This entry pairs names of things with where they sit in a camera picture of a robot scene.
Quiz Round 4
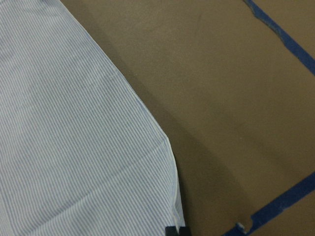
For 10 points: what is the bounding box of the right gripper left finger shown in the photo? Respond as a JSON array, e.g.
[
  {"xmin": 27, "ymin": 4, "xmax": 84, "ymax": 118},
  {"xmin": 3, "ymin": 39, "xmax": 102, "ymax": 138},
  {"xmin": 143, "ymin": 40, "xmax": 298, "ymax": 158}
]
[{"xmin": 165, "ymin": 226, "xmax": 178, "ymax": 236}]

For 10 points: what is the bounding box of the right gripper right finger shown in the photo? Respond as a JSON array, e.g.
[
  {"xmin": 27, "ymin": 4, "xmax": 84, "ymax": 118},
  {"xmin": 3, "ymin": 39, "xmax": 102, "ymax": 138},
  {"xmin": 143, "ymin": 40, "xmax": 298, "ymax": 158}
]
[{"xmin": 179, "ymin": 227, "xmax": 190, "ymax": 236}]

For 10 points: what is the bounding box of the brown paper table cover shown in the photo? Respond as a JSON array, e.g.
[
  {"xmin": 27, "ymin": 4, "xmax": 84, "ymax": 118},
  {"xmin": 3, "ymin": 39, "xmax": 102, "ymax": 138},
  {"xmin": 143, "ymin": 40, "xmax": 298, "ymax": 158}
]
[{"xmin": 63, "ymin": 0, "xmax": 315, "ymax": 236}]

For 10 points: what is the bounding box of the light blue striped shirt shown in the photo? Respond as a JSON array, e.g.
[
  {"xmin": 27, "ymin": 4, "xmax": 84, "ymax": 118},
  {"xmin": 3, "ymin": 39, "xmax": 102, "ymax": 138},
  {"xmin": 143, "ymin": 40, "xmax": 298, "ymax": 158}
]
[{"xmin": 0, "ymin": 0, "xmax": 185, "ymax": 236}]

